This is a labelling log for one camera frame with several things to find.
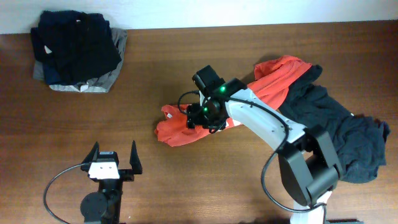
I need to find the grey folded garment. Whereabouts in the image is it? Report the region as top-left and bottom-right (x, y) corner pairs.
(49, 28), (127, 93)

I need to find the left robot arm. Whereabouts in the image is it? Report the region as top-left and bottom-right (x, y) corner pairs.
(80, 142), (142, 224)

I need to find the black folded garment on pile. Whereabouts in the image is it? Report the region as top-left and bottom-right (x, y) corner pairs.
(30, 11), (121, 85)

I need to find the navy folded garment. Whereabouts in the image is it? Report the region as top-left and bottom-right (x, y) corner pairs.
(42, 64), (70, 85)

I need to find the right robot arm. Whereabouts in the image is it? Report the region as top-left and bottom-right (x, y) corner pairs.
(183, 65), (343, 223)

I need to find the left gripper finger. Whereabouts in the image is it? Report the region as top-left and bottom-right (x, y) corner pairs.
(129, 141), (142, 174)
(82, 142), (100, 163)

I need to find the dark grey t-shirt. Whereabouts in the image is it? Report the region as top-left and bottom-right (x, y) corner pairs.
(279, 65), (391, 184)

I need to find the red printed t-shirt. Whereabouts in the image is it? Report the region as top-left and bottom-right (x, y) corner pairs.
(154, 55), (312, 147)

